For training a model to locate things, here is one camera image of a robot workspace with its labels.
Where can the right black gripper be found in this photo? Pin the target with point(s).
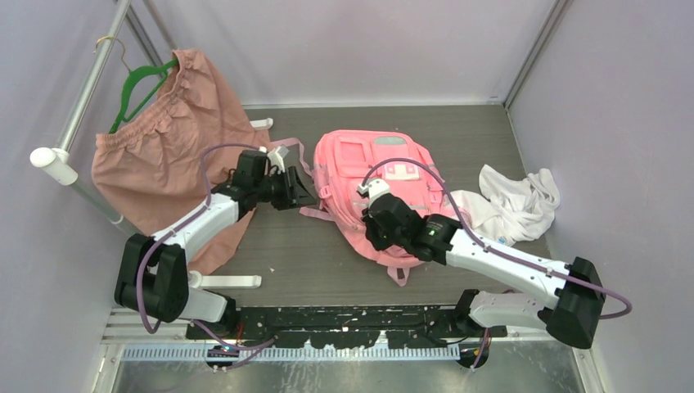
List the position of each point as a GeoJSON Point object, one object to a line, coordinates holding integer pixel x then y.
{"type": "Point", "coordinates": [379, 243]}

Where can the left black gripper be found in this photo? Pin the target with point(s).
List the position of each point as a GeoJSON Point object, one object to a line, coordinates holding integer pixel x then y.
{"type": "Point", "coordinates": [295, 193]}

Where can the pink student backpack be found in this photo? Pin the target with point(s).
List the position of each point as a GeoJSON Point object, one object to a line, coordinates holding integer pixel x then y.
{"type": "Point", "coordinates": [343, 159]}

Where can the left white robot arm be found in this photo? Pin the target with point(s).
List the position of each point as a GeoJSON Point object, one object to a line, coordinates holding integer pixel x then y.
{"type": "Point", "coordinates": [153, 278]}

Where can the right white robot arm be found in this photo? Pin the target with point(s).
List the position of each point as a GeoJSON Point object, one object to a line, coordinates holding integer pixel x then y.
{"type": "Point", "coordinates": [564, 299]}

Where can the white crumpled cloth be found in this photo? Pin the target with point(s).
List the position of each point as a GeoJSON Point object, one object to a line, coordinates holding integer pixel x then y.
{"type": "Point", "coordinates": [510, 211]}

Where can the pink shorts on hanger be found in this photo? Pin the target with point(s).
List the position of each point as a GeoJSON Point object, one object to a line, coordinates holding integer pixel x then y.
{"type": "Point", "coordinates": [152, 170]}

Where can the white clothes rack stand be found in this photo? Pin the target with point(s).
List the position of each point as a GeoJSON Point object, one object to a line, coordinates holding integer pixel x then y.
{"type": "Point", "coordinates": [139, 91]}

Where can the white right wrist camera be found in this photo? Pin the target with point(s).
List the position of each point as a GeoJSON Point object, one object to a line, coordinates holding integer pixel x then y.
{"type": "Point", "coordinates": [373, 189]}

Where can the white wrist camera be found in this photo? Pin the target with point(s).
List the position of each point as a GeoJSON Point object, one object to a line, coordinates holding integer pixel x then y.
{"type": "Point", "coordinates": [373, 189]}
{"type": "Point", "coordinates": [276, 159]}

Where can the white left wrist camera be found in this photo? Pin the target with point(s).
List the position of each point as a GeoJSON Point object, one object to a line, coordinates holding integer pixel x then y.
{"type": "Point", "coordinates": [276, 159]}

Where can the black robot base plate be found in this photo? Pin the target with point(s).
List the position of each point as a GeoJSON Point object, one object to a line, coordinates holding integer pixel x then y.
{"type": "Point", "coordinates": [348, 327]}

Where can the white slotted cable duct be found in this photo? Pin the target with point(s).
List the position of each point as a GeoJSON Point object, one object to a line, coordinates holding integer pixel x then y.
{"type": "Point", "coordinates": [211, 352]}

